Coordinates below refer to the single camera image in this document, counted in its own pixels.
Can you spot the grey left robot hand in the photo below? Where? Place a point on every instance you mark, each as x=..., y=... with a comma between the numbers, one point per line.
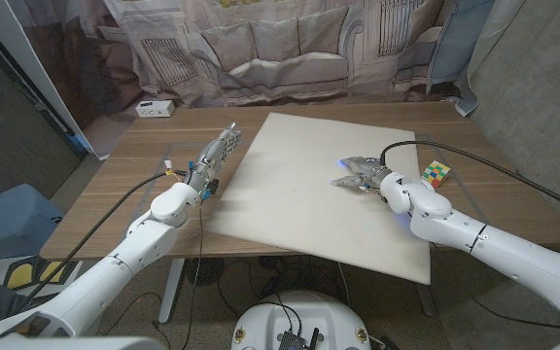
x=216, y=154

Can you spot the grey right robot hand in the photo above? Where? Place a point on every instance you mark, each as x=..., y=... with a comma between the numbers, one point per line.
x=360, y=171

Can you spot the white memory foam sheet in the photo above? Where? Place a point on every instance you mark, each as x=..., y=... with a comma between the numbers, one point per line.
x=319, y=194

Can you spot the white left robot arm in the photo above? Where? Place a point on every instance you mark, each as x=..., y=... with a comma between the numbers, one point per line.
x=105, y=272

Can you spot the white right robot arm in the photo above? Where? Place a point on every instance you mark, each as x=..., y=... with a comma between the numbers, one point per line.
x=489, y=243

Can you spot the multicoloured Rubik's cube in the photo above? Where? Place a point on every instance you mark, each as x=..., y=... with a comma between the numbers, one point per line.
x=436, y=173

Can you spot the white power strip box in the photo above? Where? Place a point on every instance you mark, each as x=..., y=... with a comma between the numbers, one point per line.
x=154, y=108

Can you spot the printed living room backdrop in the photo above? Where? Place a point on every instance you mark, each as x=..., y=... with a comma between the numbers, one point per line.
x=241, y=51

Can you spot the white table leg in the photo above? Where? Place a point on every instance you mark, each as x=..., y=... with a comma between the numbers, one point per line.
x=170, y=289

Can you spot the white robot torso base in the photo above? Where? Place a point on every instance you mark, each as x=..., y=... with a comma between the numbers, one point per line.
x=301, y=321

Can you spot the blue grey bin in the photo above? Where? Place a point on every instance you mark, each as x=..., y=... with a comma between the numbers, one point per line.
x=10, y=224

